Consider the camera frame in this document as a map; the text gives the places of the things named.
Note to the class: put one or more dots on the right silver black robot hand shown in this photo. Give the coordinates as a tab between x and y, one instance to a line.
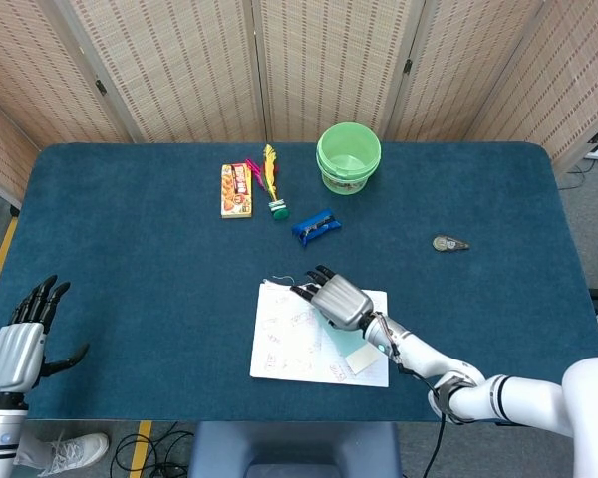
339	301

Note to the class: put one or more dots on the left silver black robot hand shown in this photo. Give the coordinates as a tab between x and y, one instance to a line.
15	353

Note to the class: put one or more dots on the light blue tasselled bookmark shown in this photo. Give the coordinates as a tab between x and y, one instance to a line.
351	343

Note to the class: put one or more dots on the white notebook with yellow cover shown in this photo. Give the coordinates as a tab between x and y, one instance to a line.
284	343

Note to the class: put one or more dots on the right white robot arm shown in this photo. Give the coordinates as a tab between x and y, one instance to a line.
503	393

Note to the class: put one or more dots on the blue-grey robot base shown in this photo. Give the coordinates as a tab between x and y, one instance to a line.
294	448

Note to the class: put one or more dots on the blue snack packet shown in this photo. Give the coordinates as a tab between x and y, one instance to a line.
316	227

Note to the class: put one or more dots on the feather shuttlecock with green base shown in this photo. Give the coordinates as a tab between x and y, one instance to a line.
280	213

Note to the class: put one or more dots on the grey correction tape dispenser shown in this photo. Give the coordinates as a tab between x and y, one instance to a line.
446	243

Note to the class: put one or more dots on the green plastic bucket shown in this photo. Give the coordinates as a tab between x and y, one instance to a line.
349	174

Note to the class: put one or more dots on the yellow curry box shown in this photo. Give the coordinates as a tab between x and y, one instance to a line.
236	191

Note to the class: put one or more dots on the dark blue table cloth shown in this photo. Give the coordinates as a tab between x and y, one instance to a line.
129	239

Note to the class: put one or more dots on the woven folding screen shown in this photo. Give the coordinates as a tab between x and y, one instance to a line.
179	65

